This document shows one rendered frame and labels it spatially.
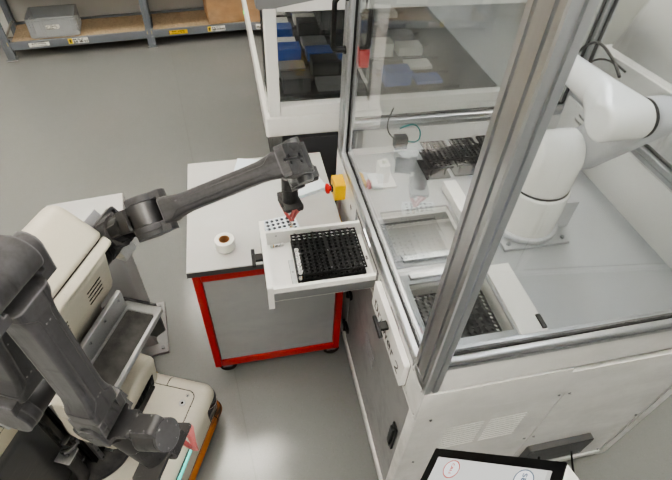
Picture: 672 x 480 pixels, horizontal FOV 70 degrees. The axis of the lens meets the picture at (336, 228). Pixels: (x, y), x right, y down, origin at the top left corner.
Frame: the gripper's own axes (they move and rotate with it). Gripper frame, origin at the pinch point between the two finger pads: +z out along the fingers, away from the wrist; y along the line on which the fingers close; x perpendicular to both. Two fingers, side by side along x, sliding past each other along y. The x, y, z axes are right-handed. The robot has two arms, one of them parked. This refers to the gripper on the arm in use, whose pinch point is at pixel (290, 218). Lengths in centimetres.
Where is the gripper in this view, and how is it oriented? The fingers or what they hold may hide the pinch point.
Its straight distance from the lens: 173.8
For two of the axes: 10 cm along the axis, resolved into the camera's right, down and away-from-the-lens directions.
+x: -9.1, 2.7, -3.2
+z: -0.4, 7.1, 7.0
